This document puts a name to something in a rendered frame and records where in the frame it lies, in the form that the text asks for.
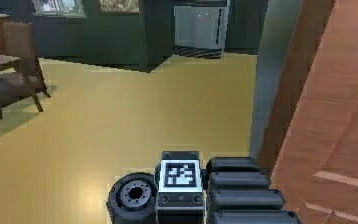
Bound brown wooden table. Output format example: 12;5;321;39
0;52;23;129

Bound brown wooden chair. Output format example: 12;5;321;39
0;21;52;122

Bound framed picture with brown print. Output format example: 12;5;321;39
98;0;141;14

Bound brown wooden room door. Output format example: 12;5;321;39
257;0;358;224

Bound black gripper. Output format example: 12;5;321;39
106;172;159;224

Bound grey fridge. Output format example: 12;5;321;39
172;0;231;53

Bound framed picture with pale print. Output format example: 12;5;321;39
31;0;87;18

